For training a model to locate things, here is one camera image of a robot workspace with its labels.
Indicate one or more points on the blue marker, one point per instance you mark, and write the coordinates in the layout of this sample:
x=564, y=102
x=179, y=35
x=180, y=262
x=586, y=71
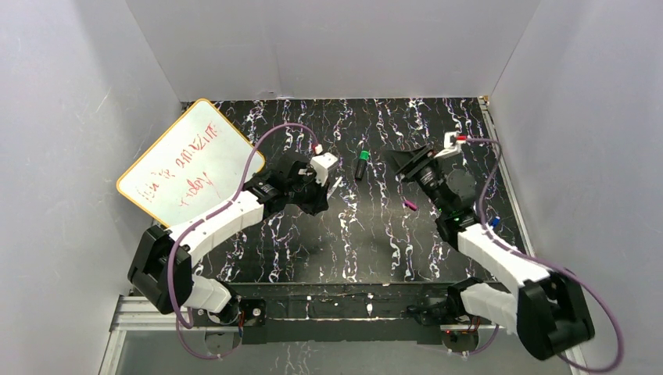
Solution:
x=495, y=221

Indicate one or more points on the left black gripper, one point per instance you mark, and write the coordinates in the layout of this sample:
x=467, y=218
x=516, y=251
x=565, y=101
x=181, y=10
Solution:
x=315, y=191

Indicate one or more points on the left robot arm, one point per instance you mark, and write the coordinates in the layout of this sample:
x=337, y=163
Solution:
x=162, y=267

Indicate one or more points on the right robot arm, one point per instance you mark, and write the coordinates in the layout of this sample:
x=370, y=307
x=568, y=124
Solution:
x=545, y=308

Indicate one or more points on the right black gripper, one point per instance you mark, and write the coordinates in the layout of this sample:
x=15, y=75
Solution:
x=416, y=165

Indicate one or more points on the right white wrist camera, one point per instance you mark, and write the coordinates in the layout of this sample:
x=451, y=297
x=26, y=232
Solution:
x=452, y=143

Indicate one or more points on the yellow framed whiteboard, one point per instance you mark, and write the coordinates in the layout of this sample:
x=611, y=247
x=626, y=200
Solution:
x=195, y=165

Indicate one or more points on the magenta pen cap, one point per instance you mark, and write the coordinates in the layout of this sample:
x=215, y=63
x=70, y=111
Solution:
x=410, y=205

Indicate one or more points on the silver pen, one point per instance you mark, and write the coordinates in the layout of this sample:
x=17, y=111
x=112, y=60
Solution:
x=333, y=188

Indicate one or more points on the black green highlighter pen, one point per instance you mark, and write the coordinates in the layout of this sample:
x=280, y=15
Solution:
x=360, y=169

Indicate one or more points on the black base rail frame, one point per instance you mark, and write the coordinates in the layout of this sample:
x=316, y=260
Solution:
x=262, y=313

